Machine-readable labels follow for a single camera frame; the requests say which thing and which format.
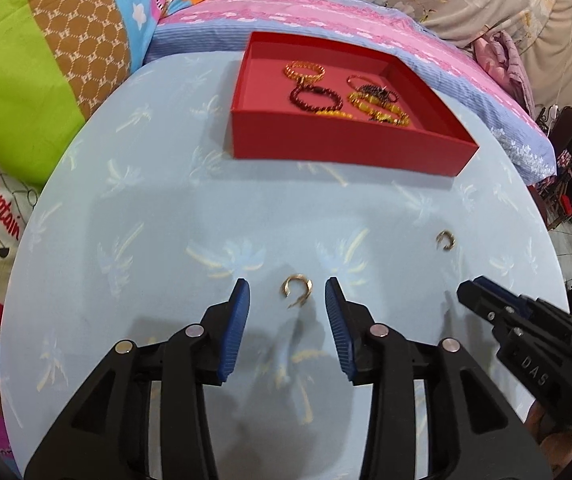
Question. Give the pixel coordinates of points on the colourful cartoon blanket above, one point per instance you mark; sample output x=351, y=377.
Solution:
x=40, y=60

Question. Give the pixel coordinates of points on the red jewelry box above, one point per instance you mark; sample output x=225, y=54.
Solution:
x=336, y=145

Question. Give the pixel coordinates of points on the pink blue rose-print pillow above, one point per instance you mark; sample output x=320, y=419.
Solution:
x=416, y=45

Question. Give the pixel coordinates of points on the plain gold bangle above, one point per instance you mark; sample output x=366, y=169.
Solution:
x=352, y=79

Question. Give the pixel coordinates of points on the person's right hand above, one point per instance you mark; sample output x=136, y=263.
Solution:
x=561, y=450

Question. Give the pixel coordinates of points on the pale purple cloth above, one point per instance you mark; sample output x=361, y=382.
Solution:
x=508, y=65

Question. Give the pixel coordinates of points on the gold leaf bangle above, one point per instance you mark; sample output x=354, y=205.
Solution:
x=293, y=71

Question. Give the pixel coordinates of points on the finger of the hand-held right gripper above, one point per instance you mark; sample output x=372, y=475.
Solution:
x=503, y=295
x=478, y=302

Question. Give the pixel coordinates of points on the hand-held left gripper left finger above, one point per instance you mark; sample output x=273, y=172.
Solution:
x=233, y=330

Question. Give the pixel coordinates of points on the light blue palm-print tablecloth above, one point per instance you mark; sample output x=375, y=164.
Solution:
x=165, y=210

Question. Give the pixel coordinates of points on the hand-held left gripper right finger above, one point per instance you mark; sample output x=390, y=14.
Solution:
x=340, y=330

